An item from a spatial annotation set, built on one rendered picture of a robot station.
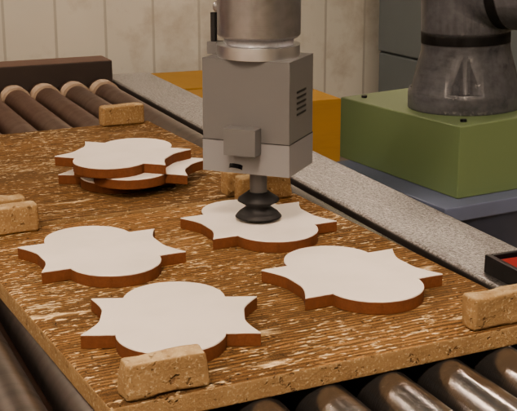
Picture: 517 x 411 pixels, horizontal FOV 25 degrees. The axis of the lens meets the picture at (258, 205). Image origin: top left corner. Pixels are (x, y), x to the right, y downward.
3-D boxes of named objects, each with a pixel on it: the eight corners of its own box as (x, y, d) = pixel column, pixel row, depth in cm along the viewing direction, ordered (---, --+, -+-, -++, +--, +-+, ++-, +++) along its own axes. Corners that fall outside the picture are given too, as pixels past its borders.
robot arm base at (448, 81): (464, 90, 168) (466, 20, 165) (547, 104, 156) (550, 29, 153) (384, 105, 160) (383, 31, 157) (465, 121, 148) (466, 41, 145)
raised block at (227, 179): (271, 187, 127) (271, 162, 126) (278, 191, 125) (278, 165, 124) (219, 193, 124) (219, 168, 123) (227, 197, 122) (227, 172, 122)
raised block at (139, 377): (201, 377, 79) (201, 340, 78) (213, 387, 77) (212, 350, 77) (116, 394, 76) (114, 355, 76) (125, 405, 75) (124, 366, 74)
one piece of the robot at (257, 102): (181, 19, 102) (184, 202, 107) (278, 24, 99) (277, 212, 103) (226, 7, 111) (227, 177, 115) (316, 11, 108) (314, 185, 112)
